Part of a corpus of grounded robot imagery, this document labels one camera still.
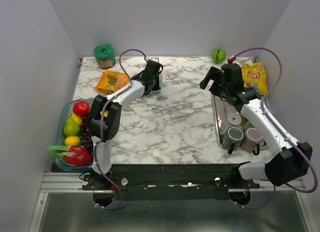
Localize light blue white mug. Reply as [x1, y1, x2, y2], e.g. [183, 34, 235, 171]
[151, 73, 163, 93]

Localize dark green patterned mug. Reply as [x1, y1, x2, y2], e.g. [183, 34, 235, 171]
[222, 127, 244, 155]

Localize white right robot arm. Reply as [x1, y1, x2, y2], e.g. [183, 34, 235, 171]
[199, 63, 313, 188]

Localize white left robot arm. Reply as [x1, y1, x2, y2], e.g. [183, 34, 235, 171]
[86, 60, 164, 190]

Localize dark grey mug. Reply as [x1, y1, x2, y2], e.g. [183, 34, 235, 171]
[250, 85, 260, 94]

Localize light green mug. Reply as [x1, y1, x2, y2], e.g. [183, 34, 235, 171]
[220, 113, 242, 134]

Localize purple mug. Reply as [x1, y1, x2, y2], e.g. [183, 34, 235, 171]
[241, 127, 263, 156]

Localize green striped ball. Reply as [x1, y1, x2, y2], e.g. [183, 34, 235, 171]
[212, 49, 226, 64]

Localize silver metal tray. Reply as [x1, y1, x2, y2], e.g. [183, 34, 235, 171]
[211, 95, 254, 148]

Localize yellow Lays chips bag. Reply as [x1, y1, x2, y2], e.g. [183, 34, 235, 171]
[241, 61, 268, 96]

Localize orange snack bag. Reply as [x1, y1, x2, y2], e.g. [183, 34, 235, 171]
[95, 70, 130, 95]

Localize green wrapped jar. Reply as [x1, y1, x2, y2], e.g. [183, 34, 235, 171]
[93, 44, 116, 69]

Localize red apple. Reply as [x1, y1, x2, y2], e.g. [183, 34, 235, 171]
[72, 101, 90, 117]

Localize yellow lemon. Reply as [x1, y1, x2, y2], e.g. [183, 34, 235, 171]
[70, 113, 83, 126]

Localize dark red grapes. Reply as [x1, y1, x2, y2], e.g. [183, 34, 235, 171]
[79, 116, 93, 152]

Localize clear blue fruit container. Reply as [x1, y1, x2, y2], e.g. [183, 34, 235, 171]
[51, 98, 93, 173]

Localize green pear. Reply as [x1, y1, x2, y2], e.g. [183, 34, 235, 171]
[63, 117, 80, 137]

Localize orange fruit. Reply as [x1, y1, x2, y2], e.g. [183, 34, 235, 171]
[64, 136, 81, 146]

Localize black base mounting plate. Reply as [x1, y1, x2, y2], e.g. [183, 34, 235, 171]
[82, 163, 260, 201]

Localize pink dragon fruit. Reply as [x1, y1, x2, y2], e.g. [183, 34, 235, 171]
[47, 145, 93, 167]

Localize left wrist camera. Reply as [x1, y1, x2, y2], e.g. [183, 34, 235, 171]
[149, 57, 160, 63]

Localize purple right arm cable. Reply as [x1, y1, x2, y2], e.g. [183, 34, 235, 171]
[227, 47, 318, 194]

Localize aluminium rail frame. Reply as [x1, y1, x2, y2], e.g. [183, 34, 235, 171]
[30, 172, 317, 232]

